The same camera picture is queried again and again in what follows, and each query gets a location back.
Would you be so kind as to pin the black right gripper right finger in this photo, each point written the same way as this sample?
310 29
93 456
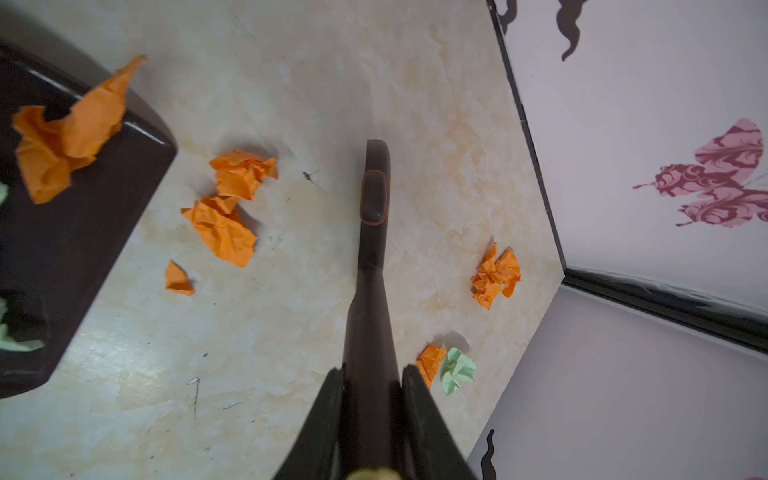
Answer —
434 453

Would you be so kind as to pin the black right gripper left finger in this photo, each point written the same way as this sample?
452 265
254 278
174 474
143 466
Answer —
314 452

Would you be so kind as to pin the dark brown hand brush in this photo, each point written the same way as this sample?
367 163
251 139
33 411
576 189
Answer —
370 432

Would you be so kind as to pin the dark brown plastic dustpan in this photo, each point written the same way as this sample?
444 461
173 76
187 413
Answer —
76 238

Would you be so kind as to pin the orange green scrap right edge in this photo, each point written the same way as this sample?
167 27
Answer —
452 368

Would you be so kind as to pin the orange paper scrap far right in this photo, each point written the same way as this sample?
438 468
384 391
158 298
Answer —
497 274

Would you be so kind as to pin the orange paper scrap pile centre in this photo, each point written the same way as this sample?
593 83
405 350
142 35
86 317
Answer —
215 218

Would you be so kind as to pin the orange green scrap front right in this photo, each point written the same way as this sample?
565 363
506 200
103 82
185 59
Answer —
24 320

